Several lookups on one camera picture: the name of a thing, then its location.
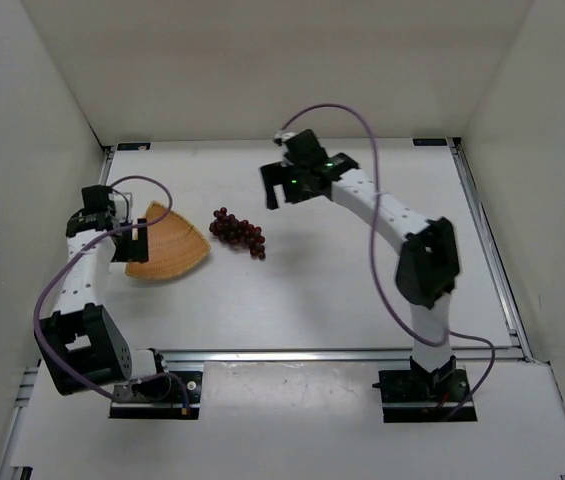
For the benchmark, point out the black left corner bracket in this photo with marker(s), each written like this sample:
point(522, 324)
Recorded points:
point(133, 146)

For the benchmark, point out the aluminium rail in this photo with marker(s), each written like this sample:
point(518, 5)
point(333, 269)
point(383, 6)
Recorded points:
point(491, 253)
point(108, 155)
point(287, 356)

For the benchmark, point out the aluminium left side rail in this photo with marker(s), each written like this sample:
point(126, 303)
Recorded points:
point(108, 155)

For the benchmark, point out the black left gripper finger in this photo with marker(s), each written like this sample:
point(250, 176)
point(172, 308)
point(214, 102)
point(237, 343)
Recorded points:
point(123, 247)
point(139, 242)

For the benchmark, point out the woven bamboo fruit bowl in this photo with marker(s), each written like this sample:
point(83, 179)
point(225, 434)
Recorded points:
point(175, 246)

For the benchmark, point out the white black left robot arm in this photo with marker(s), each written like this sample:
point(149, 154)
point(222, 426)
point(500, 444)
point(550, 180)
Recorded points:
point(79, 341)

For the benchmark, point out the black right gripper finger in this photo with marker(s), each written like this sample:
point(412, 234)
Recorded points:
point(286, 179)
point(272, 175)

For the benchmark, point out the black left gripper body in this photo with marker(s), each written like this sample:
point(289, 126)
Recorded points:
point(133, 245)

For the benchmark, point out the aluminium right side rail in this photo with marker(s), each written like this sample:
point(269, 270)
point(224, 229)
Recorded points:
point(491, 253)

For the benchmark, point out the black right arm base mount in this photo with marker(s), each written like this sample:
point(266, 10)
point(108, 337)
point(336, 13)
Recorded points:
point(405, 399)

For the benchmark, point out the aluminium front rail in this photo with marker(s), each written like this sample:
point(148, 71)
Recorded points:
point(287, 356)

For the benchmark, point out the dark red fake grapes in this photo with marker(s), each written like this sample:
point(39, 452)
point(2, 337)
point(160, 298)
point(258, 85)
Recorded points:
point(238, 233)

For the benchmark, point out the black right corner bracket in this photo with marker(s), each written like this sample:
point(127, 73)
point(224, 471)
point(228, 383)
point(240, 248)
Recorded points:
point(429, 142)

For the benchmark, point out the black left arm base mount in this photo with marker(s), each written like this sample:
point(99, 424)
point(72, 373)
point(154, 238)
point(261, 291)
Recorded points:
point(161, 399)

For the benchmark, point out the black corner bracket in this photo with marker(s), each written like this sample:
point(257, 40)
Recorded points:
point(429, 142)
point(133, 146)

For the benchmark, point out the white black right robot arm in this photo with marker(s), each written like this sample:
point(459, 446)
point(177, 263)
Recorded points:
point(428, 262)

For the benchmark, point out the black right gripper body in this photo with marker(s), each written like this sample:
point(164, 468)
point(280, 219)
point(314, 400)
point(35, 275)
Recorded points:
point(278, 176)

